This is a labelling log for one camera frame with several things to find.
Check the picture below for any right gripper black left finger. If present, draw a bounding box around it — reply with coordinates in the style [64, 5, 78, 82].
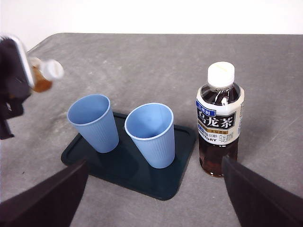
[0, 158, 89, 227]

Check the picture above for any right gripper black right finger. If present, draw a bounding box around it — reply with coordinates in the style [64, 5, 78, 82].
[222, 156, 303, 227]

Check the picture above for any jasmine oolong bottle white label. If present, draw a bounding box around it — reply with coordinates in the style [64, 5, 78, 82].
[29, 59, 65, 93]

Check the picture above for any dark oolong tea bottle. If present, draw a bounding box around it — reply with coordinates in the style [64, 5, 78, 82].
[196, 61, 246, 178]

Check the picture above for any blue ribbed cup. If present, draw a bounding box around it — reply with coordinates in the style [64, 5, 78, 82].
[68, 94, 120, 154]
[124, 102, 176, 169]

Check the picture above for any dark rectangular tray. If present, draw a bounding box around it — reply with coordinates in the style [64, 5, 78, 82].
[61, 111, 197, 201]

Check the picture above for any left wrist grey camera box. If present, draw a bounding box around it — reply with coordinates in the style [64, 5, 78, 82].
[4, 35, 36, 87]

